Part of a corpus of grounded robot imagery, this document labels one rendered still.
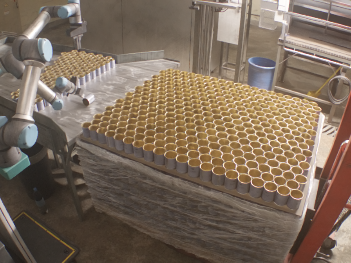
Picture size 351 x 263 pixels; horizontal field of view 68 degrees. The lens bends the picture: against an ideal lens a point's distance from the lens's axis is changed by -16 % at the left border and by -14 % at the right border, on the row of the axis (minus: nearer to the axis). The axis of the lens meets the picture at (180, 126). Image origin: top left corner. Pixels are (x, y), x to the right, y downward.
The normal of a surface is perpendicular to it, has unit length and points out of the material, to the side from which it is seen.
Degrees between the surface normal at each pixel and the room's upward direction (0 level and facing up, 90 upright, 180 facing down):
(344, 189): 90
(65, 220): 0
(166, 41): 90
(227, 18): 90
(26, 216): 0
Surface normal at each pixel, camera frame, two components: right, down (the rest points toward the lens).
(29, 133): 0.97, 0.22
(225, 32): -0.47, 0.48
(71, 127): 0.04, -0.83
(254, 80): -0.68, 0.43
